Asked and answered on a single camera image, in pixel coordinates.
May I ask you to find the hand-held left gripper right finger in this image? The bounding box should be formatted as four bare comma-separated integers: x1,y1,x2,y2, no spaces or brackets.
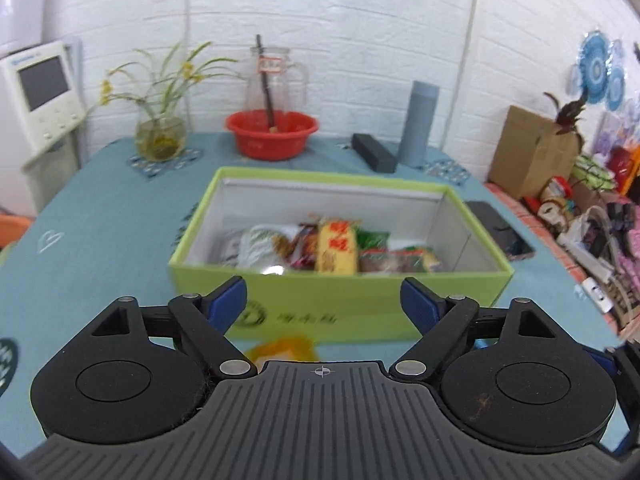
390,276,568,382

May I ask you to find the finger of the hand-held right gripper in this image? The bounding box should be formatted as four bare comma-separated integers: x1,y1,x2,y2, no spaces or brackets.
582,345,618,378

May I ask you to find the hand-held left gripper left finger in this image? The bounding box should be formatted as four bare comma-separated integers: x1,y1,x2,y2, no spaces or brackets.
82,276,258,381

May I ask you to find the green-edged clear cookie packet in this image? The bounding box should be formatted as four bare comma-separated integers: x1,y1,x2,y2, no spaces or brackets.
400,246,443,273

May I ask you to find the clear bag of brown snacks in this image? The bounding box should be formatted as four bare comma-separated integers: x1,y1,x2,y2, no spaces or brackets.
359,247,426,275

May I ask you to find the silver snack bag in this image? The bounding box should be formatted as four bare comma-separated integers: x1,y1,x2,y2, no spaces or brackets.
220,225,296,273

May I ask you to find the green cardboard box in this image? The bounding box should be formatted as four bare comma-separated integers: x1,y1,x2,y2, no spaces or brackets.
167,166,515,343

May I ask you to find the orange peanut snack packet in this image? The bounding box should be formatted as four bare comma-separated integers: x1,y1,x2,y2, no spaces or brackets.
247,336,321,365

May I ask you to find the green snack packet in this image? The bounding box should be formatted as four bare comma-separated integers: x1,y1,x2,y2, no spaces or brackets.
357,230,391,251

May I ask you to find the yellow snack packet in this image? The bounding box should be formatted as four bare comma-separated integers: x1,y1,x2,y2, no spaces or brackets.
315,217,362,275

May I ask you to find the white power strip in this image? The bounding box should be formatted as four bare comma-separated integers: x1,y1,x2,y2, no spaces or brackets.
557,232,613,283

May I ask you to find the dark smartphone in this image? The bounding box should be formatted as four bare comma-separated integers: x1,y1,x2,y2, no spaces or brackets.
465,201,536,262

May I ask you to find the teal printed tablecloth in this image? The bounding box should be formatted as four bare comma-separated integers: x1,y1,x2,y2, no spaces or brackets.
0,132,626,396

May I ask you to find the black rectangular case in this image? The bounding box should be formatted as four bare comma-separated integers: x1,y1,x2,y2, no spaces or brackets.
351,133,398,174

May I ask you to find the red plastic basin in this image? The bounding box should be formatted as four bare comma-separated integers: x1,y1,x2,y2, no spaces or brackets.
225,109,321,162

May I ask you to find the glass vase with plant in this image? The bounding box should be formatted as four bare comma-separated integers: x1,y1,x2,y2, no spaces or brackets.
100,41,241,163

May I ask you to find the grey-blue tumbler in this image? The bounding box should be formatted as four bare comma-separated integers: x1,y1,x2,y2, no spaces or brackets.
397,80,441,167

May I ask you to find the brown cardboard box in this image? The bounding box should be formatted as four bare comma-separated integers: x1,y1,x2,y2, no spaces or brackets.
487,105,583,200

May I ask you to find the glass pitcher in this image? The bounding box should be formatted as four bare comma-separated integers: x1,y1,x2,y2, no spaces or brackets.
245,35,311,116

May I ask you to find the orange plastic stool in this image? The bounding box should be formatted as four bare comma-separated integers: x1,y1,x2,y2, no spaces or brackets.
0,213,36,248

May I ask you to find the dark red potted plant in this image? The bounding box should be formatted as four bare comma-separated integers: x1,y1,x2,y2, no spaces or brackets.
544,91,591,136

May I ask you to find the small blue paper fan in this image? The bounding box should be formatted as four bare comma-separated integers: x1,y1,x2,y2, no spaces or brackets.
606,40,628,111

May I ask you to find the white machine with screen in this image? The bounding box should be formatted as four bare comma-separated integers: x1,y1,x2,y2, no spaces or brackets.
0,40,88,216

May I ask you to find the large blue paper fan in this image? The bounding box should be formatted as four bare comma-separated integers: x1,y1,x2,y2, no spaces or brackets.
579,31,612,106

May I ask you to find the white purple water purifier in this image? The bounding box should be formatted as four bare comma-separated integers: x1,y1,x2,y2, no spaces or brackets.
0,0,51,58

